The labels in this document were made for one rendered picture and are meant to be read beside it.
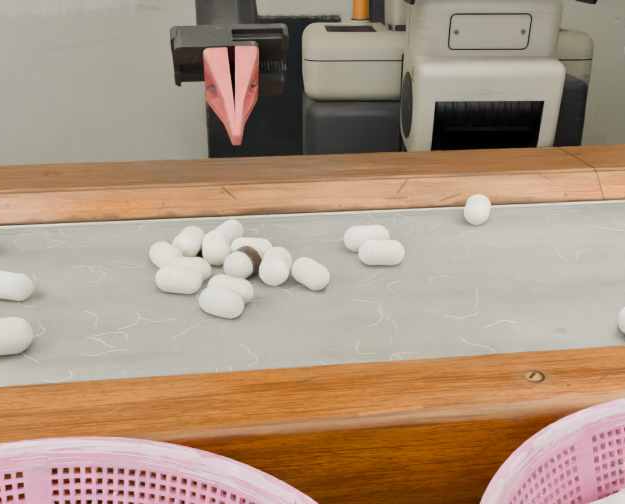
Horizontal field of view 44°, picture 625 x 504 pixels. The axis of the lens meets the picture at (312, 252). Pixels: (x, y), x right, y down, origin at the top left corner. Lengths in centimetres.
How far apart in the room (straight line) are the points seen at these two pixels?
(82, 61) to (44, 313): 219
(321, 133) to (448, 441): 114
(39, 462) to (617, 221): 52
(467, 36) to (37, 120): 184
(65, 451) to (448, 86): 92
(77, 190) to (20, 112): 208
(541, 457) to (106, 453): 18
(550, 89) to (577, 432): 89
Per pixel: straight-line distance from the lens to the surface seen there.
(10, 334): 47
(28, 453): 35
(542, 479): 35
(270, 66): 72
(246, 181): 70
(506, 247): 63
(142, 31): 264
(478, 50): 122
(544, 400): 38
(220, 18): 71
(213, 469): 32
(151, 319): 50
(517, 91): 120
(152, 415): 36
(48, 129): 277
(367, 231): 59
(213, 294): 49
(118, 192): 70
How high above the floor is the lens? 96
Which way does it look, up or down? 22 degrees down
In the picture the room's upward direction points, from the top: straight up
